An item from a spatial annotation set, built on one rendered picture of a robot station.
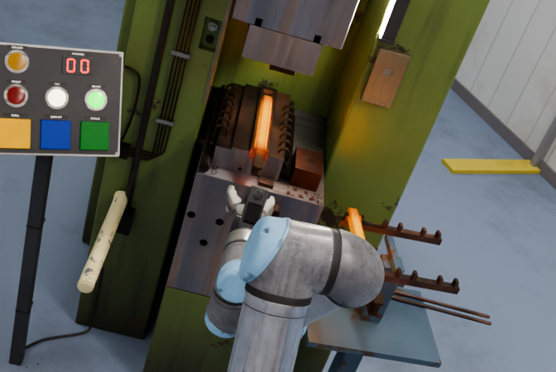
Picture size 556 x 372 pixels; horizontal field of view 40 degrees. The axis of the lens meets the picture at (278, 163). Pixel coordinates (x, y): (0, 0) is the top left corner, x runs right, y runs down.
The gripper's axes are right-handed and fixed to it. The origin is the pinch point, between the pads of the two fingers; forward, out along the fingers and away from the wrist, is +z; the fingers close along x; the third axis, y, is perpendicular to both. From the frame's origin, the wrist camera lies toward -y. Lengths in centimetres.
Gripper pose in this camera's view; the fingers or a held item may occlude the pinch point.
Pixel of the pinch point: (252, 190)
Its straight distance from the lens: 201.1
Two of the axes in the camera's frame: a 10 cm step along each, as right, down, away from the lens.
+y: -2.7, 8.1, 5.1
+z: 0.5, -5.2, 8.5
